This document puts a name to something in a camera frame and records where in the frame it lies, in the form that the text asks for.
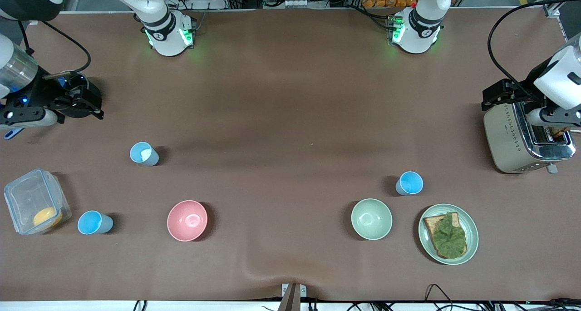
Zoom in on blue plastic cup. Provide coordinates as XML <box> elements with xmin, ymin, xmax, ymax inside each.
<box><xmin>395</xmin><ymin>171</ymin><xmax>424</xmax><ymax>197</ymax></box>
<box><xmin>129</xmin><ymin>142</ymin><xmax>160</xmax><ymax>167</ymax></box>
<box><xmin>77</xmin><ymin>210</ymin><xmax>114</xmax><ymax>236</ymax></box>

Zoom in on beige metal toaster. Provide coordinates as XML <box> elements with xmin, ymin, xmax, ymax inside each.
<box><xmin>483</xmin><ymin>100</ymin><xmax>577</xmax><ymax>175</ymax></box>

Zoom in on blue plastic utensil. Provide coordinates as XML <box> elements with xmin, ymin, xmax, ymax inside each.
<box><xmin>4</xmin><ymin>76</ymin><xmax>69</xmax><ymax>141</ymax></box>

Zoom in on clear plastic container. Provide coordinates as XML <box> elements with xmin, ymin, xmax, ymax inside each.
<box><xmin>4</xmin><ymin>168</ymin><xmax>73</xmax><ymax>236</ymax></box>

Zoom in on yellow round food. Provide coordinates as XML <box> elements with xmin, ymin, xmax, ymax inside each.
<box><xmin>33</xmin><ymin>207</ymin><xmax>64</xmax><ymax>229</ymax></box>

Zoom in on pale green plate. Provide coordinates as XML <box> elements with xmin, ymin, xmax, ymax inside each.
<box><xmin>418</xmin><ymin>203</ymin><xmax>479</xmax><ymax>266</ymax></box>

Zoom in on toast slice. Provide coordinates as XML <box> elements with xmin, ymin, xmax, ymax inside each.
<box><xmin>423</xmin><ymin>212</ymin><xmax>468</xmax><ymax>260</ymax></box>

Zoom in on pink bowl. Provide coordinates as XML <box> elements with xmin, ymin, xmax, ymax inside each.
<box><xmin>167</xmin><ymin>200</ymin><xmax>208</xmax><ymax>242</ymax></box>

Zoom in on green lettuce leaf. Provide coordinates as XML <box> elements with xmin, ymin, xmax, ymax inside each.
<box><xmin>432</xmin><ymin>212</ymin><xmax>468</xmax><ymax>259</ymax></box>

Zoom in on pale green bowl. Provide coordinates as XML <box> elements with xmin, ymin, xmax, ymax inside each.
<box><xmin>350</xmin><ymin>198</ymin><xmax>393</xmax><ymax>241</ymax></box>

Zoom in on brown table cloth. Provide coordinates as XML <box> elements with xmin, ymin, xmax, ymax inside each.
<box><xmin>0</xmin><ymin>8</ymin><xmax>581</xmax><ymax>302</ymax></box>

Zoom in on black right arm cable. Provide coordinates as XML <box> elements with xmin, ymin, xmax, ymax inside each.
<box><xmin>17</xmin><ymin>20</ymin><xmax>92</xmax><ymax>80</ymax></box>

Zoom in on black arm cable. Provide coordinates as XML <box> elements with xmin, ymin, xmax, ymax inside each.
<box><xmin>17</xmin><ymin>20</ymin><xmax>92</xmax><ymax>80</ymax></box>
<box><xmin>487</xmin><ymin>0</ymin><xmax>581</xmax><ymax>99</ymax></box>

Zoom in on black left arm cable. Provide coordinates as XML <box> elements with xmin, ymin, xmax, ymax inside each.
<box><xmin>487</xmin><ymin>0</ymin><xmax>581</xmax><ymax>99</ymax></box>

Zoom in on aluminium frame profile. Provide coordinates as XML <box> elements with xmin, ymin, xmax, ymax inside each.
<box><xmin>544</xmin><ymin>0</ymin><xmax>581</xmax><ymax>18</ymax></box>

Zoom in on thin black cable loop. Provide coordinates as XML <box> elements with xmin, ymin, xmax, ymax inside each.
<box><xmin>424</xmin><ymin>283</ymin><xmax>455</xmax><ymax>303</ymax></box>

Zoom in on metal table bracket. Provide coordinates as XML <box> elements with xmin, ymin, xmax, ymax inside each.
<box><xmin>278</xmin><ymin>282</ymin><xmax>308</xmax><ymax>311</ymax></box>

